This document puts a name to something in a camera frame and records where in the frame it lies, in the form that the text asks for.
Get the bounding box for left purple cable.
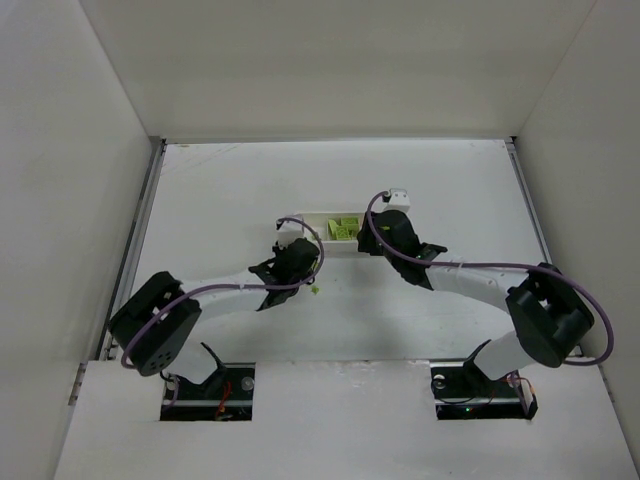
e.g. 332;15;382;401
120;216;327;369

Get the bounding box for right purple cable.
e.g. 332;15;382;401
364;189;615;365

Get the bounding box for purple cable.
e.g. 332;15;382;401
120;216;327;369
364;189;615;365

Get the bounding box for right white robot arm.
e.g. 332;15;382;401
358;209;594;380

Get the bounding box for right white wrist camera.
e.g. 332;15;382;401
383;188;411;213

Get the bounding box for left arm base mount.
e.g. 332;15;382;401
160;342;256;422

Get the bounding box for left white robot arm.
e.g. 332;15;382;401
108;238;324;390

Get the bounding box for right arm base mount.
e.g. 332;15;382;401
430;341;539;421

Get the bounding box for green 2x2 lego brick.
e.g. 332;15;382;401
340;216;360;228

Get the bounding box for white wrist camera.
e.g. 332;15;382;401
383;188;411;213
276;215;305;248

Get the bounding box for white divided container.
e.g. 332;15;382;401
298;211;364;258

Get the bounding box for green slope lego brick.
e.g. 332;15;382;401
327;219;338;240

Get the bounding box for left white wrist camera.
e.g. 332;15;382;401
276;215;305;248

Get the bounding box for green 2x2 lego plate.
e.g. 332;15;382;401
332;225;352;241

